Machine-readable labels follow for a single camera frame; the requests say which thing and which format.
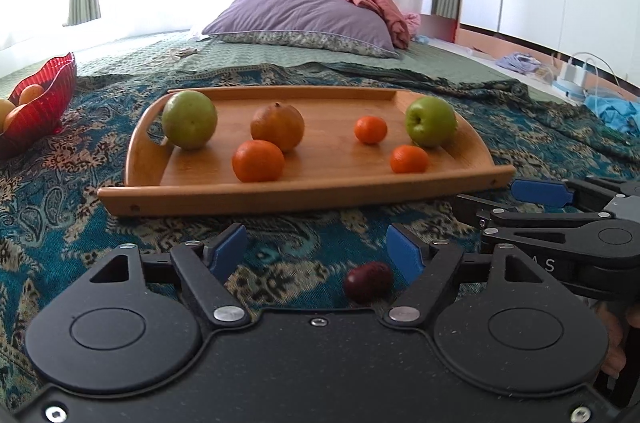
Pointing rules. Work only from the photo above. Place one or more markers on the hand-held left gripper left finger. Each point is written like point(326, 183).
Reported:
point(227, 248)

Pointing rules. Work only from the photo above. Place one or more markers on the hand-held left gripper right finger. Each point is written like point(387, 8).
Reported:
point(405, 253)

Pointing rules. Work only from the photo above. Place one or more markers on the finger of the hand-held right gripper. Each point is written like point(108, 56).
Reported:
point(542, 192)
point(525, 219)

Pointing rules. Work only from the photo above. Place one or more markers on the dark red plum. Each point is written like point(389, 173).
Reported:
point(367, 283)

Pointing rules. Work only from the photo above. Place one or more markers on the medium orange mandarin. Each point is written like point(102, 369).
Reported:
point(258, 161)

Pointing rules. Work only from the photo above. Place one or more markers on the small orange mandarin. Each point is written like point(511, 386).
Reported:
point(409, 159)
point(370, 129)

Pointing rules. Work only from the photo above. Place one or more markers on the brownish large orange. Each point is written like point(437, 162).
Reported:
point(277, 126)

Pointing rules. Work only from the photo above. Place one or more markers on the small green apple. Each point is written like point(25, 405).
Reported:
point(430, 121)

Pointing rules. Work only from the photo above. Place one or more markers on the large green apple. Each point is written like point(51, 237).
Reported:
point(189, 120)

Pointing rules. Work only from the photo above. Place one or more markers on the person's right hand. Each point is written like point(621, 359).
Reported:
point(612, 343)

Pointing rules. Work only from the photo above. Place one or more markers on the light blue cloth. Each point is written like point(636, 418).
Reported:
point(615, 110)

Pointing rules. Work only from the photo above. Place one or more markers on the teal paisley blanket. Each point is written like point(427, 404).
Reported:
point(75, 213)

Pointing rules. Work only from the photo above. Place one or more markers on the green bedspread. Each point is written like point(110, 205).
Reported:
point(200, 58)

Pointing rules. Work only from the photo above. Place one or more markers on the red glass bowl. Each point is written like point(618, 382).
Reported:
point(45, 108)

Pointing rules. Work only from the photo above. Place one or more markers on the purple pillow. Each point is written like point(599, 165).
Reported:
point(300, 15)

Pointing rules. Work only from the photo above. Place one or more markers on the reddish wooden bed frame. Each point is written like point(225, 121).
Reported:
point(440, 28)

